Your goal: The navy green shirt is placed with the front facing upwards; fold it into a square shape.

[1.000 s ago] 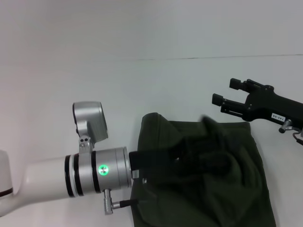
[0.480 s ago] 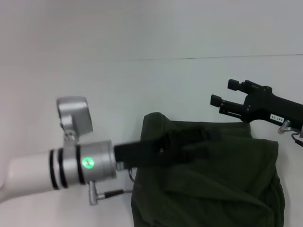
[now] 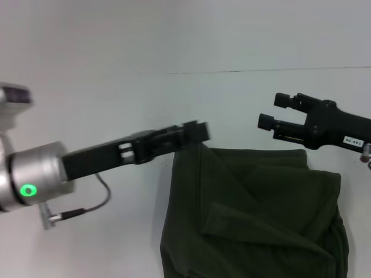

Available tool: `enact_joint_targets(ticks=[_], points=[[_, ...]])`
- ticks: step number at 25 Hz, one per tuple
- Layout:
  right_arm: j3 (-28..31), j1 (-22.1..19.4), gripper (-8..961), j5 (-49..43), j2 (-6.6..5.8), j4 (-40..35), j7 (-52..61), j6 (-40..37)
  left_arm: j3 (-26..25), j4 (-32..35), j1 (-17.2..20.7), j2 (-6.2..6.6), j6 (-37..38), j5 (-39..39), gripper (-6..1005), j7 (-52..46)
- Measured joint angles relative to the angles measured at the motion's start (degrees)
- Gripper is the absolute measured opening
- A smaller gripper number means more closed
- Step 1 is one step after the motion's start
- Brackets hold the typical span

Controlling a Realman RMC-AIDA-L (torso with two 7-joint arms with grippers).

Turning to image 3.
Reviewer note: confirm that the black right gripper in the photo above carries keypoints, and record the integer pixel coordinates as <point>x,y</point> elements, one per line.
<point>333,127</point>

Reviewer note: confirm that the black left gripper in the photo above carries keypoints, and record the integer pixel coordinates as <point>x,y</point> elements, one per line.
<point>101,157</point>

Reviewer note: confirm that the dark green FREE t-shirt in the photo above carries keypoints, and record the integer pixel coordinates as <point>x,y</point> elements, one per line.
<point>255,217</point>

